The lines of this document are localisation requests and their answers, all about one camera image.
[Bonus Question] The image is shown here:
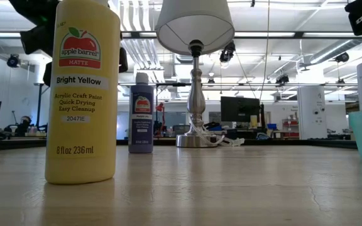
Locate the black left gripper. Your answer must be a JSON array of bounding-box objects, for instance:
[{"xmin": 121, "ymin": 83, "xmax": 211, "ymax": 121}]
[{"xmin": 19, "ymin": 24, "xmax": 56, "ymax": 87}]

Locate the large yellow paint bottle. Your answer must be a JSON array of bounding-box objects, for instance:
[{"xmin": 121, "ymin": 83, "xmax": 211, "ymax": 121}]
[{"xmin": 45, "ymin": 0, "xmax": 121, "ymax": 185}]

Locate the large blue-violet paint bottle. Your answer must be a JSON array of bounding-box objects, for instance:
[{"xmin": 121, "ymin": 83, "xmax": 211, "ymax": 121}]
[{"xmin": 128, "ymin": 72, "xmax": 155, "ymax": 154}]

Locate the person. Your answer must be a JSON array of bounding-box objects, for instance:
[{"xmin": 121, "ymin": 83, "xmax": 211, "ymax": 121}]
[{"xmin": 16, "ymin": 115, "xmax": 33, "ymax": 136}]

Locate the black horizontal rig beam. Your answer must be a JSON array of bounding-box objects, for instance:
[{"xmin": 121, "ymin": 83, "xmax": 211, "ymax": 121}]
[{"xmin": 0, "ymin": 30, "xmax": 362, "ymax": 40}]

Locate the black equipment stand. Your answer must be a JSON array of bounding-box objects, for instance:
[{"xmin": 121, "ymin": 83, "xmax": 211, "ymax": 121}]
[{"xmin": 150, "ymin": 82, "xmax": 192, "ymax": 139}]

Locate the white round column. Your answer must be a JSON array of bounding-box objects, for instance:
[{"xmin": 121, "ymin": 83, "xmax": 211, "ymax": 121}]
[{"xmin": 297, "ymin": 86, "xmax": 328, "ymax": 140}]

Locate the red shelf rack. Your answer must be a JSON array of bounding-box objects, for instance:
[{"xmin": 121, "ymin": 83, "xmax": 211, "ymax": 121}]
[{"xmin": 282, "ymin": 118, "xmax": 300, "ymax": 139}]

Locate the silver table lamp white shade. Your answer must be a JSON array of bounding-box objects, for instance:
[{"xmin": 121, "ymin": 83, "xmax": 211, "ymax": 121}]
[{"xmin": 155, "ymin": 0, "xmax": 235, "ymax": 148}]

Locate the black background monitor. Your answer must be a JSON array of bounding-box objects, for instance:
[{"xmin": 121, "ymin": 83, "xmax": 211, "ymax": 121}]
[{"xmin": 221, "ymin": 96, "xmax": 261, "ymax": 123}]

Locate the black upright post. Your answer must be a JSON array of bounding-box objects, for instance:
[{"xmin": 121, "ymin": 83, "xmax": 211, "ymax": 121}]
[{"xmin": 33, "ymin": 82, "xmax": 52, "ymax": 134}]

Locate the black ceiling camera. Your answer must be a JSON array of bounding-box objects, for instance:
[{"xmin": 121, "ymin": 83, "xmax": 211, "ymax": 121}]
[
  {"xmin": 334, "ymin": 51, "xmax": 351, "ymax": 63},
  {"xmin": 6, "ymin": 54, "xmax": 21, "ymax": 69},
  {"xmin": 275, "ymin": 74, "xmax": 290, "ymax": 86},
  {"xmin": 219, "ymin": 41, "xmax": 236, "ymax": 63}
]

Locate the clear lamp power cord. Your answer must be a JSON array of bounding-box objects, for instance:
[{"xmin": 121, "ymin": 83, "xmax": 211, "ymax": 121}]
[{"xmin": 187, "ymin": 117, "xmax": 245, "ymax": 148}]

